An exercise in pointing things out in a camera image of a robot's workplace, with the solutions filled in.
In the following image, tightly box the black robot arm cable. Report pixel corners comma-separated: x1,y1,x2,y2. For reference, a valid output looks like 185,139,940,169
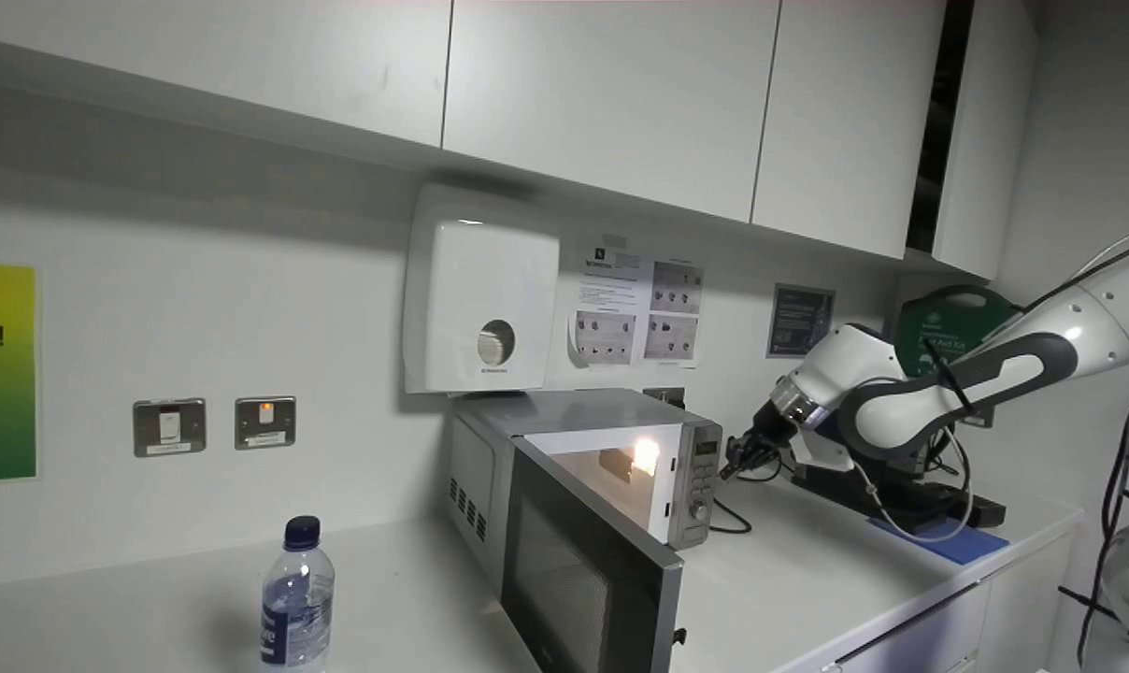
854,331,985,548

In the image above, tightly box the white base cabinet drawer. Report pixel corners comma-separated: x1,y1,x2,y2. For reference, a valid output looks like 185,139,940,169
821,534,1081,673

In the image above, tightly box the steel wall socket plate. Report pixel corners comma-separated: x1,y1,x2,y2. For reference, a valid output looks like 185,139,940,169
232,391,301,451

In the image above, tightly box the white paper notice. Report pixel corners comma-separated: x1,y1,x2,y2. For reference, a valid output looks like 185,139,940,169
561,239,657,317

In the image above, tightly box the wide white upper cabinet door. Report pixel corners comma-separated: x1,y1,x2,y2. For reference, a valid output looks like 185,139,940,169
0,0,456,149

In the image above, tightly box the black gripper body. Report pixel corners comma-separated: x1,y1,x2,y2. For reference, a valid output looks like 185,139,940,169
740,391,803,473

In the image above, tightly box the dark framed wall sign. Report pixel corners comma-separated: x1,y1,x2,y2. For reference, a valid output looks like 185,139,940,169
766,285,839,362

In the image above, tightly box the black hanging cable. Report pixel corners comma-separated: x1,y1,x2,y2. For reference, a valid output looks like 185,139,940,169
1056,350,1129,670

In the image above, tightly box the white double wall socket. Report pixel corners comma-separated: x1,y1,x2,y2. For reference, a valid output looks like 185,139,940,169
566,305,644,370
644,309,702,366

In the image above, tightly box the microwave door with dark window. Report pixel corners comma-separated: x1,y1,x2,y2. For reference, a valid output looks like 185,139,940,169
498,436,692,673

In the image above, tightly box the black countertop machine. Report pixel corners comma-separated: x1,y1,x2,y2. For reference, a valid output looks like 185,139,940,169
794,426,1011,534

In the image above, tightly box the white paper towel dispenser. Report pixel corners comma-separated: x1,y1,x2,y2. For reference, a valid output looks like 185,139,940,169
401,213,563,400

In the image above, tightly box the clear water bottle blue cap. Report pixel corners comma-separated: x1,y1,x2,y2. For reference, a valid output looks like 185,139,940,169
256,512,338,673

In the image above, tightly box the brown item inside microwave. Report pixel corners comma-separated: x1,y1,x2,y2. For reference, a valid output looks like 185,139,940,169
595,449,637,486

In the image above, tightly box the silver microwave oven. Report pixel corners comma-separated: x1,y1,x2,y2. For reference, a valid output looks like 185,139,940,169
439,383,727,606

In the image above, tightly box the green wall sign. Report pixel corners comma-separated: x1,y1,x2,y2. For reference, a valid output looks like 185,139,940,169
889,285,1031,383

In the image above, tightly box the narrow white upper cabinet door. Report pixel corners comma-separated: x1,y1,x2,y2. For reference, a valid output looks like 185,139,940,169
932,0,1044,285

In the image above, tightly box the blue mat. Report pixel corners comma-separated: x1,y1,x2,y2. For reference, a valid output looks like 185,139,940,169
869,512,1011,568

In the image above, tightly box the black microwave power cable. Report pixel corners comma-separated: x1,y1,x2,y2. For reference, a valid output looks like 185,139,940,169
707,492,757,539

